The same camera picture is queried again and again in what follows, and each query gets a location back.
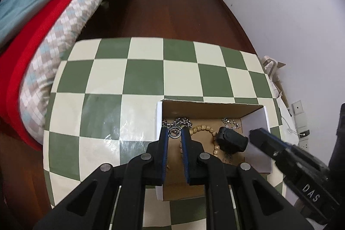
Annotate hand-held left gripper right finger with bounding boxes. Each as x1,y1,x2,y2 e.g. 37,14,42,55
180,128,314,230

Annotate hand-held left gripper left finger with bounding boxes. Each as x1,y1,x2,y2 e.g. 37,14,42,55
32,126,170,230

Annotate wooden bead bracelet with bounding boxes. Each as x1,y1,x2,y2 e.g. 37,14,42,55
189,124,220,156

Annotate checkered quilt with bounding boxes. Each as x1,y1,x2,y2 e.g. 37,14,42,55
19,0,136,144

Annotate thin silver bracelet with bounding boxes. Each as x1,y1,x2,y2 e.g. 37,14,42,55
221,117,241,129

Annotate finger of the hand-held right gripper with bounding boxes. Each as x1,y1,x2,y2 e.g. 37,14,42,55
256,128,297,152
249,130,286,164

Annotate white cardboard box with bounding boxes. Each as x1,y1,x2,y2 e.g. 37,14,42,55
156,99,271,201

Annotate red blanket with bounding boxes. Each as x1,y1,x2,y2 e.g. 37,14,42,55
0,0,135,151

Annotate black fitness band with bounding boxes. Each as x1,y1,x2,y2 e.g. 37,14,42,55
217,126,249,153

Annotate silver chain bracelet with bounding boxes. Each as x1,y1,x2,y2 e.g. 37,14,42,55
162,117,193,139

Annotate white plastic bag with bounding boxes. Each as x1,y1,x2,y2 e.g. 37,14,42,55
270,76,290,115

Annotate thin white cable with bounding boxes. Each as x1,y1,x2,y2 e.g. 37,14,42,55
282,117,300,136

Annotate green white checkered tablecloth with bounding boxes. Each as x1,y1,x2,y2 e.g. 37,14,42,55
43,37,290,230

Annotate patterned white tote bag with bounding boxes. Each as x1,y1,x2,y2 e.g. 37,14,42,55
260,56,287,80

